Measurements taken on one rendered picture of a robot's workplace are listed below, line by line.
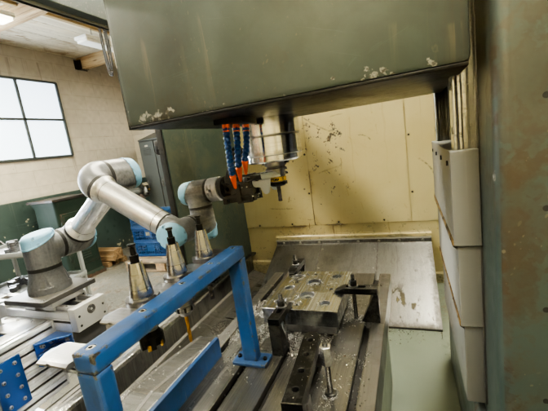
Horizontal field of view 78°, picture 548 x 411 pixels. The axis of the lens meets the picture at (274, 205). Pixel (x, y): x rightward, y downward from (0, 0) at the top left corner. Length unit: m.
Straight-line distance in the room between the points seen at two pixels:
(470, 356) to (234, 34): 0.77
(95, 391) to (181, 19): 0.63
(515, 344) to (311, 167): 1.52
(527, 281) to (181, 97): 0.67
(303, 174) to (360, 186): 0.33
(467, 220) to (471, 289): 0.14
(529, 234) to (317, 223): 1.55
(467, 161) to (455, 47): 0.20
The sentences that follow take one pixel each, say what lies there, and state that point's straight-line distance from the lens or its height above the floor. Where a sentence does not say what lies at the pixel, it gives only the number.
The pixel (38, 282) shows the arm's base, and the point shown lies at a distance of 1.57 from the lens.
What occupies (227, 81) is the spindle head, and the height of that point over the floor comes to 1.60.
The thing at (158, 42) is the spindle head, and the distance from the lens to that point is 0.77.
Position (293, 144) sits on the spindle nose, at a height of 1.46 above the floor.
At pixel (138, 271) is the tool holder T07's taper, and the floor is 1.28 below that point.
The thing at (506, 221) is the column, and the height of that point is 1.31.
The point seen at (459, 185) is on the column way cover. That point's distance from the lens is 0.70.
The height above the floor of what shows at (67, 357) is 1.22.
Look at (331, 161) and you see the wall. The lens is 1.97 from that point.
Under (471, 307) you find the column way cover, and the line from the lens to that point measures 0.78.
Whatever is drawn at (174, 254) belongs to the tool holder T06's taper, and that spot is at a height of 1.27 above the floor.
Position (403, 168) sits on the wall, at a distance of 1.94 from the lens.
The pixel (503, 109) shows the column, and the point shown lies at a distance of 0.59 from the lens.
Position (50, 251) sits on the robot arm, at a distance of 1.56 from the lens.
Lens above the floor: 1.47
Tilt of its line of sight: 10 degrees down
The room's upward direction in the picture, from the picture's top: 8 degrees counter-clockwise
